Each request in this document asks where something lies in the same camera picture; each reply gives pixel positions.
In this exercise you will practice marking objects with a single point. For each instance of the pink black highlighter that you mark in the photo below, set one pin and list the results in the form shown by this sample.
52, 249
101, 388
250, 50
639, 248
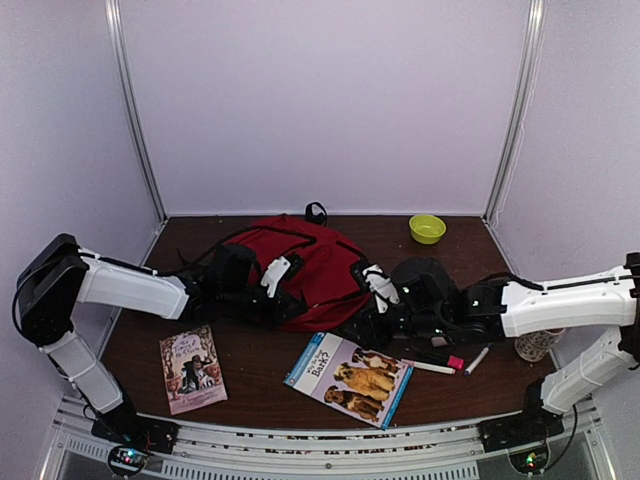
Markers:
445, 360

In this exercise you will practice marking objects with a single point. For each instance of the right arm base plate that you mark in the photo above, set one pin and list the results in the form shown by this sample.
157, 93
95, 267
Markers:
517, 430

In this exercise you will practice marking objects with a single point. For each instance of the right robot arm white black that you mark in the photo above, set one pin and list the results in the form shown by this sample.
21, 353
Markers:
420, 301

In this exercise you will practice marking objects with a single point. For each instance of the dog book Why Dogs Bark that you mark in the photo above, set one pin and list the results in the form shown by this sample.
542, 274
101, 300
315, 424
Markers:
363, 384

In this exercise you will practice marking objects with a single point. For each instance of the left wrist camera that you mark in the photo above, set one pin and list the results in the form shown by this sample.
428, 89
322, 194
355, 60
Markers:
281, 268

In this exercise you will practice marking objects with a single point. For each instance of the purple white marker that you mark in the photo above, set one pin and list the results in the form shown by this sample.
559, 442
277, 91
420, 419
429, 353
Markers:
476, 361

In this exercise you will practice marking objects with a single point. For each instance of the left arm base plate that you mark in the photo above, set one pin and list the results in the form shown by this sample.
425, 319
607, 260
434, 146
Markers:
146, 434

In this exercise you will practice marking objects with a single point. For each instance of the red backpack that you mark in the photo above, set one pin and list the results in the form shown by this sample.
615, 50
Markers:
325, 281

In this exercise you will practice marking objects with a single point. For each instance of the front aluminium rail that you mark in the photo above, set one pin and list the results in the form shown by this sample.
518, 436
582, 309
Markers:
450, 450

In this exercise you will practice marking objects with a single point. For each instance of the left aluminium frame post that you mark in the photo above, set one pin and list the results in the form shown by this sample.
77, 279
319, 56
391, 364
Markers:
117, 36

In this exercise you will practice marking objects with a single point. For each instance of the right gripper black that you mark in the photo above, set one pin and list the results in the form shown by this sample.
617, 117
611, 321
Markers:
371, 335

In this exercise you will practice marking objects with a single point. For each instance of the aluminium frame post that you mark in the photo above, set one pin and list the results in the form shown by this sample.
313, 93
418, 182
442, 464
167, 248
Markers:
117, 36
523, 93

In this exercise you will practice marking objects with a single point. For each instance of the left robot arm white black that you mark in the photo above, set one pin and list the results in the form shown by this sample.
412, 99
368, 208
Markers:
65, 274

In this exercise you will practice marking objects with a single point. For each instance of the lime green bowl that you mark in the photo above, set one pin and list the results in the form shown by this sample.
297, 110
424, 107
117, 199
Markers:
427, 229

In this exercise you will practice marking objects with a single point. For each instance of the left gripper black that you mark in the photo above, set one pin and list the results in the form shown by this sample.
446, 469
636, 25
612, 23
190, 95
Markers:
281, 312

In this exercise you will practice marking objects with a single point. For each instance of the patterned mug orange inside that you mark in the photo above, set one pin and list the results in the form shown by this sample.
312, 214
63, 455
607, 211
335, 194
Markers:
534, 346

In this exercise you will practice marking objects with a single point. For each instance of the pink white marker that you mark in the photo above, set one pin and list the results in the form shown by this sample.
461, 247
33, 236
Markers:
430, 367

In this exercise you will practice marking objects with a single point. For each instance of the small pink illustrated book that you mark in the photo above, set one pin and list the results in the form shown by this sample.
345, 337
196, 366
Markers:
191, 371

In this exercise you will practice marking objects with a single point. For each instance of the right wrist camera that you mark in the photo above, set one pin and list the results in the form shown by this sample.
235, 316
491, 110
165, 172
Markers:
372, 277

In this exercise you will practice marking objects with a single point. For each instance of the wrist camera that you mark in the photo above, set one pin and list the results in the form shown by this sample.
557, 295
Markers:
281, 268
372, 277

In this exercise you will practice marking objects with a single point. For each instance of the right aluminium frame post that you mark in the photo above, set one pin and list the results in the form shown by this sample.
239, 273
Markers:
523, 93

